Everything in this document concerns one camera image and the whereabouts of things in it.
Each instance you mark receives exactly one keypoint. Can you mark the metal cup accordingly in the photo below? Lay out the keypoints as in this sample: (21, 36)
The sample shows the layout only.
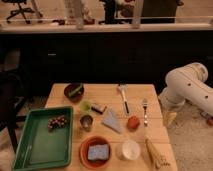
(86, 122)

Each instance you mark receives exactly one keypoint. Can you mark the black chair at left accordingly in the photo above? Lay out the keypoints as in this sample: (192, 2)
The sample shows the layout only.
(8, 109)

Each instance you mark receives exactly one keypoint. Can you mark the white cup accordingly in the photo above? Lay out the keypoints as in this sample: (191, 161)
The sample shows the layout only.
(129, 150)

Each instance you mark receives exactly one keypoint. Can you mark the green plastic tray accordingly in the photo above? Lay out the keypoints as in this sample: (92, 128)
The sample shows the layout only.
(39, 148)

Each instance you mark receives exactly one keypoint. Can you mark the orange plate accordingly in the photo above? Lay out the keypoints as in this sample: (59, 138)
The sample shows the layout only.
(83, 152)

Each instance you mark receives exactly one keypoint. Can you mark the green item in bowl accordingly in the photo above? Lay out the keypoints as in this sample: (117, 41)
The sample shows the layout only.
(72, 93)

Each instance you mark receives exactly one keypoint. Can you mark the dark brown bowl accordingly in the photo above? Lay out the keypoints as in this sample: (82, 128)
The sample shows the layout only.
(78, 96)

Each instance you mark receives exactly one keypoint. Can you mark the black office chair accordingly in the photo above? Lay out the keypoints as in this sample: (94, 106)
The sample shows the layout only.
(23, 11)

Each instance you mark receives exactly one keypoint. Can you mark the silver fork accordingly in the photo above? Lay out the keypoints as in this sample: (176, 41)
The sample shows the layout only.
(145, 105)

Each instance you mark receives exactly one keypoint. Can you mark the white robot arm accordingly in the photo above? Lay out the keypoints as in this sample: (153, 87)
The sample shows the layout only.
(182, 84)

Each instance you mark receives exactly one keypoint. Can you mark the blue sponge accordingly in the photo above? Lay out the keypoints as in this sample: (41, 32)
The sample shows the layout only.
(98, 152)

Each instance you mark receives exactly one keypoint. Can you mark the bunch of dark grapes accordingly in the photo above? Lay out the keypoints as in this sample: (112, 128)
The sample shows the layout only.
(57, 122)

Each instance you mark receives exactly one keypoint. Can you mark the yellow corn cob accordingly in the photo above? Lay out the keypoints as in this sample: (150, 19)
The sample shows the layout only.
(155, 155)

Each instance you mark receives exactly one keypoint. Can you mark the light blue towel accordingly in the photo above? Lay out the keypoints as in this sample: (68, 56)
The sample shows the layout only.
(111, 121)

